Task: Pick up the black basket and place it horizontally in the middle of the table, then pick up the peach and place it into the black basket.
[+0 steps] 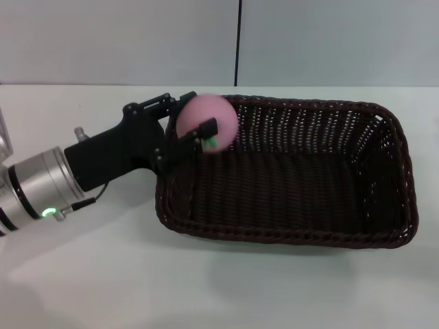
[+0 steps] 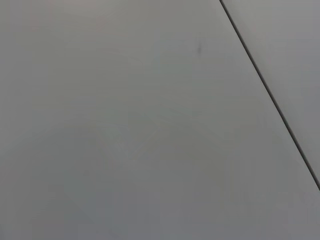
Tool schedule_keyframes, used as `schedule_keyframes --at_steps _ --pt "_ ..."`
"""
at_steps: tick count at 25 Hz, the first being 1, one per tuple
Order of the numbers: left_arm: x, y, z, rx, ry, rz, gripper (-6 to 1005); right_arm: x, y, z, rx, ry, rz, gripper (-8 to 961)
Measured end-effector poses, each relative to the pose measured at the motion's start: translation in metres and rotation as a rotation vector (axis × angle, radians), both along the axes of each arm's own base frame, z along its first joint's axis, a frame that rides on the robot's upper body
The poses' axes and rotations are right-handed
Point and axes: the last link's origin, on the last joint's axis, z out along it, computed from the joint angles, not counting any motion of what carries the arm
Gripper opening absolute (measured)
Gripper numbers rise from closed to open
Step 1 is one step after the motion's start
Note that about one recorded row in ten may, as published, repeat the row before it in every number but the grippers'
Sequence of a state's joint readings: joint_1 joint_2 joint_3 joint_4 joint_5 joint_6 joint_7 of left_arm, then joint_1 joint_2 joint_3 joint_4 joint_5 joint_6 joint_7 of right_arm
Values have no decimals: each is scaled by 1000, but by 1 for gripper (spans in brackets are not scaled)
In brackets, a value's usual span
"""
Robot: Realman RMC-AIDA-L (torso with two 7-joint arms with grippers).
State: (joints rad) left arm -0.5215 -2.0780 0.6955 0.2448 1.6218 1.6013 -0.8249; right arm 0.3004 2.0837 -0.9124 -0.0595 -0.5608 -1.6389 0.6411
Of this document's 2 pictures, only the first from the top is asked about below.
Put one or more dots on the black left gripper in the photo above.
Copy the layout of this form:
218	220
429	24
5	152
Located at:
116	154

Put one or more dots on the pink peach toy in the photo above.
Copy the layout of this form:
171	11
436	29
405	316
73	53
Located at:
205	109

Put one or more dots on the dark brown woven basket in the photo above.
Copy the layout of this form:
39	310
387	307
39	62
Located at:
291	192

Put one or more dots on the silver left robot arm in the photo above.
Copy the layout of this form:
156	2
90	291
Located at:
37	181

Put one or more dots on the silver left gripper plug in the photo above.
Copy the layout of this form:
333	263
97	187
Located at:
81	133

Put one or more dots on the black vertical wall strip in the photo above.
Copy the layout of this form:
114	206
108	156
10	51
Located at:
237	41

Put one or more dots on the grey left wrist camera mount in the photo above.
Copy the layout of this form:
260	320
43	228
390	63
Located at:
4	137

